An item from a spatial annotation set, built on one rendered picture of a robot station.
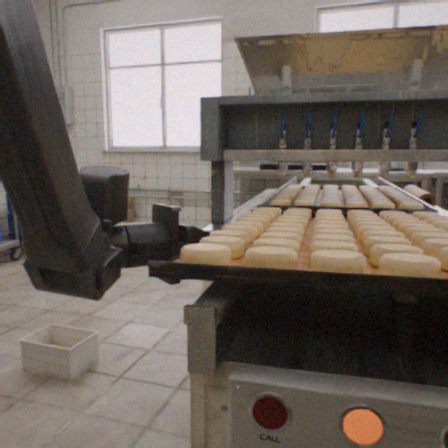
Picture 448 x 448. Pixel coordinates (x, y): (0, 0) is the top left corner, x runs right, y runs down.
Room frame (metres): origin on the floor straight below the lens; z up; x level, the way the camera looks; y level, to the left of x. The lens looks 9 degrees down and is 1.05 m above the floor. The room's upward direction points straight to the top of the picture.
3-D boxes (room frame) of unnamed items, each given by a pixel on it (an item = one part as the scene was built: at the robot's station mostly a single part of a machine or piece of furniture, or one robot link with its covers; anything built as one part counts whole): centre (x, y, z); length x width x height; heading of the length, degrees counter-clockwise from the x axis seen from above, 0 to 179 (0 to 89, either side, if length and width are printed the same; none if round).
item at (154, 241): (0.56, 0.09, 0.93); 0.07 x 0.07 x 0.10; 32
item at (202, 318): (1.35, -0.22, 0.87); 2.01 x 0.03 x 0.07; 166
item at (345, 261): (0.39, -0.11, 0.94); 0.05 x 0.05 x 0.02
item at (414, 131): (1.05, -0.46, 1.07); 0.06 x 0.03 x 0.18; 166
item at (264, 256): (0.41, -0.05, 0.94); 0.05 x 0.05 x 0.02
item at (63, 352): (2.00, 0.78, 0.08); 0.30 x 0.22 x 0.16; 69
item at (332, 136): (1.09, -0.28, 1.07); 0.06 x 0.03 x 0.18; 166
